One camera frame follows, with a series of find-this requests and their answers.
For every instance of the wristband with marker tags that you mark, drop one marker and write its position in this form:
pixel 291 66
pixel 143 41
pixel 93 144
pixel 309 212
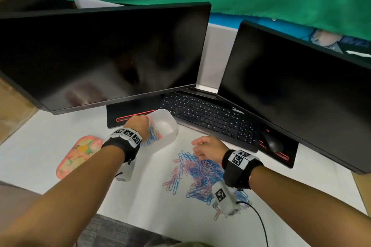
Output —
pixel 124 139
pixel 240 168

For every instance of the black red-trimmed desk mat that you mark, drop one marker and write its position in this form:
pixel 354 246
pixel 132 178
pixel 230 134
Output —
pixel 121 110

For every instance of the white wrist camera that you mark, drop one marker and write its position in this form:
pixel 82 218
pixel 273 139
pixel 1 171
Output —
pixel 124 171
pixel 226 200

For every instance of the black computer monitor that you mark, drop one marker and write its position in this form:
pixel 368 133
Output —
pixel 101 58
pixel 304 96

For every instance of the person's right hand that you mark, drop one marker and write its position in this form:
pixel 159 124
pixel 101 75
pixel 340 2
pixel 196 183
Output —
pixel 211 148

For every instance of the floral orange tin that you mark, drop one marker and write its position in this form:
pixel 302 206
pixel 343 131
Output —
pixel 78 154

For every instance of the heap of sorted blue paperclips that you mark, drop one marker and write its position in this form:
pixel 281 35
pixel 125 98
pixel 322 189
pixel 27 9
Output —
pixel 152 138

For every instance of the right wristband with marker tags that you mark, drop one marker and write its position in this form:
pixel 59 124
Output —
pixel 240 168

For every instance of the black keyboard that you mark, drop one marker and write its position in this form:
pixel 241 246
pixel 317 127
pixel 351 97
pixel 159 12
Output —
pixel 208 116

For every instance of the pile of blue pink paperclips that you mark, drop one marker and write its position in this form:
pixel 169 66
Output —
pixel 197 174

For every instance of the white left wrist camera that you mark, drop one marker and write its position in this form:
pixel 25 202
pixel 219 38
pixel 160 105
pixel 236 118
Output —
pixel 124 171

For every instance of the blue partition panel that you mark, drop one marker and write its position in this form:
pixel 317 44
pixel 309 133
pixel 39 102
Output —
pixel 246 24

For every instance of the left wristband with marker tags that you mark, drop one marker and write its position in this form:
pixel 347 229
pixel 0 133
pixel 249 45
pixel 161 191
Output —
pixel 124 139

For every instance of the translucent plastic divided container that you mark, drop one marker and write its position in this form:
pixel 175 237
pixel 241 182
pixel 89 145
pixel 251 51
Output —
pixel 166 131

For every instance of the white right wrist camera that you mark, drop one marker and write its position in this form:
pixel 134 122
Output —
pixel 226 200

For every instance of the black equipment white labels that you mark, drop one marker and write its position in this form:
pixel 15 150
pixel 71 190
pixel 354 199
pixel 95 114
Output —
pixel 356 53

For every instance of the person's left hand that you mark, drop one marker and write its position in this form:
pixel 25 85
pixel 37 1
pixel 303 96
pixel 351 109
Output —
pixel 139 126

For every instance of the black computer mouse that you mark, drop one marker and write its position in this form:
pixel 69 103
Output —
pixel 272 142

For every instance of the person's left forearm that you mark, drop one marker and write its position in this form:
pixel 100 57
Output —
pixel 63 197

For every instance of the person's right forearm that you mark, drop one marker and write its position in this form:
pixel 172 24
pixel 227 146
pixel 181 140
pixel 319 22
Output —
pixel 304 206

